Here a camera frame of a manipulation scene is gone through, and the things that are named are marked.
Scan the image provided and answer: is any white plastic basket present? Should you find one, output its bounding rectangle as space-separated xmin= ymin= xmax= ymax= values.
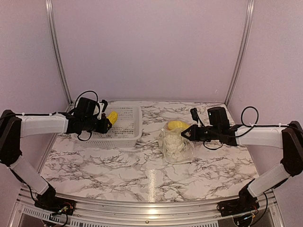
xmin=71 ymin=105 xmax=143 ymax=148

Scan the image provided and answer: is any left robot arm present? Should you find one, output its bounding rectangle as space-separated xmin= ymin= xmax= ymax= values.
xmin=0 ymin=93 xmax=118 ymax=210

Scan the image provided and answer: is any right aluminium frame post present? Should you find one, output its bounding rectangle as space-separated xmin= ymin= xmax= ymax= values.
xmin=224 ymin=0 xmax=255 ymax=106

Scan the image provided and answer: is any left aluminium frame post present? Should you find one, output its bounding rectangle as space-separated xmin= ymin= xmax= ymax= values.
xmin=45 ymin=0 xmax=72 ymax=105

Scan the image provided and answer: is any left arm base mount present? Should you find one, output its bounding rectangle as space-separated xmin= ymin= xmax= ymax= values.
xmin=35 ymin=187 xmax=76 ymax=216

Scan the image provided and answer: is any yellow fake corn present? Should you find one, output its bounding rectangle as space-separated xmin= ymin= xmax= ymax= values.
xmin=107 ymin=111 xmax=118 ymax=125
xmin=167 ymin=121 xmax=190 ymax=130

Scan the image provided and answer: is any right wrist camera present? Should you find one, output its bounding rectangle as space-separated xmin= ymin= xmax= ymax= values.
xmin=190 ymin=108 xmax=204 ymax=127

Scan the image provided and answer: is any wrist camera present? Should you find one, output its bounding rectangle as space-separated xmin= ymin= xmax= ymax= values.
xmin=190 ymin=108 xmax=204 ymax=127
xmin=94 ymin=100 xmax=108 ymax=120

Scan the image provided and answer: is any clear zip top bag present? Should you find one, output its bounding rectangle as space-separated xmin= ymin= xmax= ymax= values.
xmin=158 ymin=120 xmax=195 ymax=164

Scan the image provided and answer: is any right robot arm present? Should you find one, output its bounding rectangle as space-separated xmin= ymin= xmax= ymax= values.
xmin=181 ymin=106 xmax=303 ymax=212

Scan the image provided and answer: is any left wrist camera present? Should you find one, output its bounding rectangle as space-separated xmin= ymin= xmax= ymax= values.
xmin=94 ymin=100 xmax=108 ymax=120

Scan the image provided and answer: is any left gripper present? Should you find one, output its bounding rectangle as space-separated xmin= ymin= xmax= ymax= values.
xmin=83 ymin=116 xmax=112 ymax=134

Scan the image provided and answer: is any front aluminium rail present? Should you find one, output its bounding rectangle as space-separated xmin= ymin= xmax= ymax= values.
xmin=8 ymin=187 xmax=285 ymax=227

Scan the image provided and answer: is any aluminium frame post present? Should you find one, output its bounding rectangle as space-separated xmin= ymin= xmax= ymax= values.
xmin=45 ymin=0 xmax=72 ymax=105
xmin=224 ymin=0 xmax=255 ymax=106

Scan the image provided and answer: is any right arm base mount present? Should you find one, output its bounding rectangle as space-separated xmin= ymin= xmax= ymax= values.
xmin=216 ymin=189 xmax=260 ymax=217

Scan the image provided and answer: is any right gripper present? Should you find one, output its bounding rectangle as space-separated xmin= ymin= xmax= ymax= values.
xmin=181 ymin=124 xmax=221 ymax=141

